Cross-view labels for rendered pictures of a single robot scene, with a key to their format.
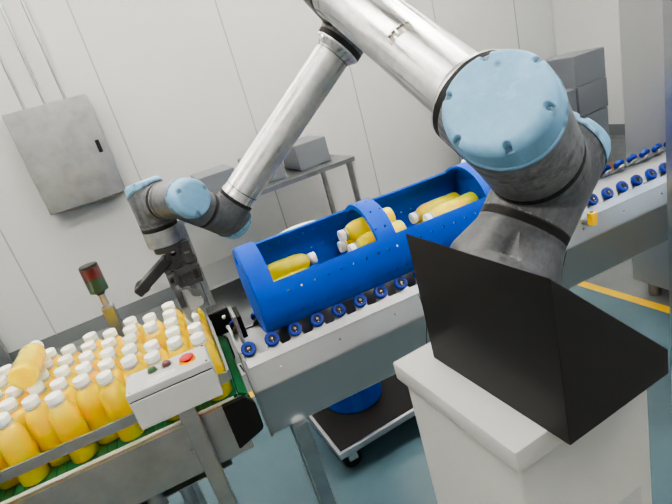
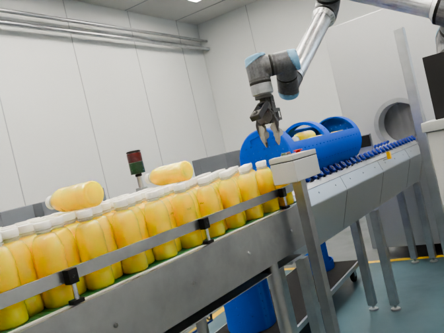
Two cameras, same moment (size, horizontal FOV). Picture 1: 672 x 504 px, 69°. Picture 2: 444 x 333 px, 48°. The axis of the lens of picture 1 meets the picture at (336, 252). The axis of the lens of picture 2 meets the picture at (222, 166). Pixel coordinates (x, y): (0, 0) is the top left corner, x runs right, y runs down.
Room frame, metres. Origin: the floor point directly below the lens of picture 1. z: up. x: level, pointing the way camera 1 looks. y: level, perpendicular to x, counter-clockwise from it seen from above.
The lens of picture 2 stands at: (-0.30, 1.84, 1.15)
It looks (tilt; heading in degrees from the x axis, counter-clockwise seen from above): 1 degrees down; 323
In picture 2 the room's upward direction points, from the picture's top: 13 degrees counter-clockwise
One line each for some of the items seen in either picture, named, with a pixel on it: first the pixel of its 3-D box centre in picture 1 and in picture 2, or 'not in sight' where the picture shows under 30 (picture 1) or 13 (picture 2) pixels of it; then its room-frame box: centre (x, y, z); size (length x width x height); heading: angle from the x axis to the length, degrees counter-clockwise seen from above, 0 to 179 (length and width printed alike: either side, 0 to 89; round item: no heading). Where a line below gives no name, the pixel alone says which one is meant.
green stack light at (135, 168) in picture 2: (96, 284); (137, 168); (1.63, 0.82, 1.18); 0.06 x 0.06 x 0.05
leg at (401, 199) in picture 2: not in sight; (406, 223); (2.04, -1.57, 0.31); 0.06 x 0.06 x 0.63; 17
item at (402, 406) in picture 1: (441, 364); (294, 305); (2.20, -0.38, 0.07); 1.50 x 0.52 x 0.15; 112
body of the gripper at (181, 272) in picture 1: (178, 264); (267, 110); (1.21, 0.40, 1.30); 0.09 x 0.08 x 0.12; 107
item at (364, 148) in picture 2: not in sight; (365, 146); (1.77, -0.92, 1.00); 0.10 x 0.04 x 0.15; 17
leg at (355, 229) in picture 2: not in sight; (363, 261); (1.76, -0.63, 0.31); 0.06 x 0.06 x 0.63; 17
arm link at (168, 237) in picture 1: (163, 236); (261, 90); (1.21, 0.41, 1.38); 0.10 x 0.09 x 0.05; 17
